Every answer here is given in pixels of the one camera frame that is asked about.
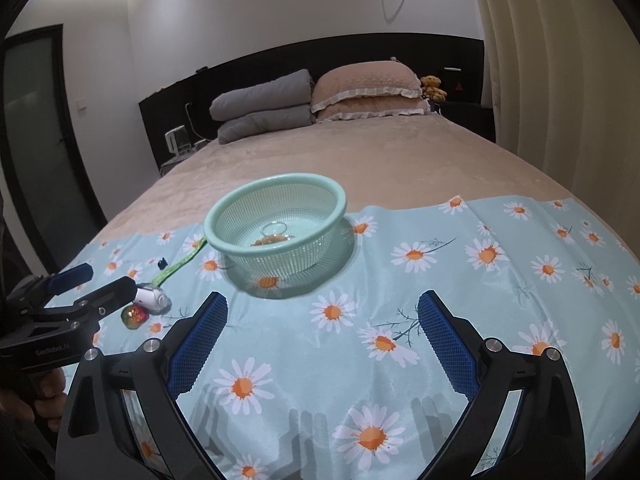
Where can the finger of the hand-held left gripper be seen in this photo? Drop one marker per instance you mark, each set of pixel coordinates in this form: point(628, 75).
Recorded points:
point(110, 297)
point(70, 276)

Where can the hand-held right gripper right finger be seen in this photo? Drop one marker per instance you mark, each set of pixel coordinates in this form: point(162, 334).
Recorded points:
point(447, 345)

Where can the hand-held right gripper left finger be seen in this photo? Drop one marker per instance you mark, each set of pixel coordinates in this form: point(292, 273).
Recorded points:
point(197, 345)

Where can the clear glass bangle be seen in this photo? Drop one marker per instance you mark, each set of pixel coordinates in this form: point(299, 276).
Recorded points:
point(261, 230)

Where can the green mesh plastic basket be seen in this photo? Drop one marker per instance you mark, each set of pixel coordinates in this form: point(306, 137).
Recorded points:
point(300, 255)

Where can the person's left hand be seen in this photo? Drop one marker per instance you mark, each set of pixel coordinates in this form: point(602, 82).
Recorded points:
point(49, 394)

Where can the shiny multicoloured ball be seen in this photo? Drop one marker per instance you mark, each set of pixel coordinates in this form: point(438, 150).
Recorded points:
point(134, 316)

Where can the daisy print teal cloth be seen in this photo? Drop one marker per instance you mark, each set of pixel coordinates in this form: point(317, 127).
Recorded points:
point(325, 385)

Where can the dark glass door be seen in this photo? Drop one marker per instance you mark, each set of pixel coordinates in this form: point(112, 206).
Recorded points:
point(35, 135)

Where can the white electric kettle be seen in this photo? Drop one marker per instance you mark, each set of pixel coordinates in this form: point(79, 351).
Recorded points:
point(177, 141)

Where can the bed with tan bedspread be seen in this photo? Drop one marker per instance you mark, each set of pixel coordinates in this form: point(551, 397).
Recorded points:
point(350, 170)

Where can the grey folded quilt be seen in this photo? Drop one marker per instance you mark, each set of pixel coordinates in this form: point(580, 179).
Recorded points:
point(265, 125)
point(265, 95)

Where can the dark bedside table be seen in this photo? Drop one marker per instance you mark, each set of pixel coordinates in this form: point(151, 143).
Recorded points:
point(465, 115)

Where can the tan ruffled pillow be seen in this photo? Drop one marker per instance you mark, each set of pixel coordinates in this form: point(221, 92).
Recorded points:
point(365, 80)
point(375, 109)

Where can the brown teddy bear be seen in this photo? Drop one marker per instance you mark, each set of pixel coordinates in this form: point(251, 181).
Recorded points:
point(432, 89)

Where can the cream curtain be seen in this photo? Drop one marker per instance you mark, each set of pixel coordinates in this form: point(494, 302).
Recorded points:
point(550, 85)

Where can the black headboard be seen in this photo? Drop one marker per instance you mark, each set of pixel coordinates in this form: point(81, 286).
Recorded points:
point(350, 50)

